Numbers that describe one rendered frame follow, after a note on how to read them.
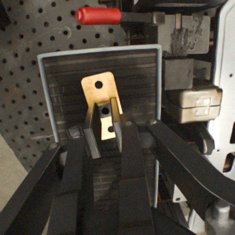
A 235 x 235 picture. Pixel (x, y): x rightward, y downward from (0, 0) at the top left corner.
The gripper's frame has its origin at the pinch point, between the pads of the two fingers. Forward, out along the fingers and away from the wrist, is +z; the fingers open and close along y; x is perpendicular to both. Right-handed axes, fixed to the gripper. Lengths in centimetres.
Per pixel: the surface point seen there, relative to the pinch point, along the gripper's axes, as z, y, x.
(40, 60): 3.7, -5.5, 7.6
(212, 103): 12.4, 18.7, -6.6
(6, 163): 120, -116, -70
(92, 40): 50, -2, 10
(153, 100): 4.4, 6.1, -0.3
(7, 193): 120, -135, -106
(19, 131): 50, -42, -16
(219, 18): 20.1, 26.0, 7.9
